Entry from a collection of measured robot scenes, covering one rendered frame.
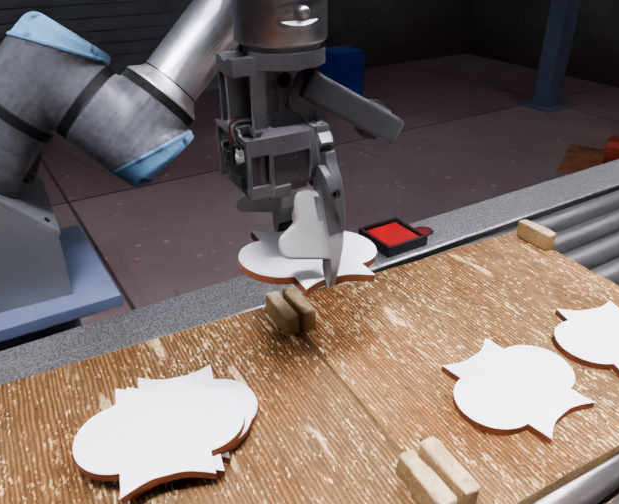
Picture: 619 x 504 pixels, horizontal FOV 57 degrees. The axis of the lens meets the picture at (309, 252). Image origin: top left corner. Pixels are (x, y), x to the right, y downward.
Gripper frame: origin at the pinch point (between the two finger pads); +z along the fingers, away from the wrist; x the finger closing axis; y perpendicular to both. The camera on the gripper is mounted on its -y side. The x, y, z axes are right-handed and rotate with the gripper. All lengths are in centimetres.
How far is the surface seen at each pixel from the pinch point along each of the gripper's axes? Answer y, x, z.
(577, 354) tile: -24.2, 15.2, 11.9
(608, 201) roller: -67, -13, 15
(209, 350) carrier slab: 10.1, -4.8, 12.1
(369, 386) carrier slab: -2.4, 8.2, 12.3
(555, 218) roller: -53, -13, 15
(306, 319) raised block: -1.0, -2.8, 10.6
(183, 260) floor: -29, -184, 106
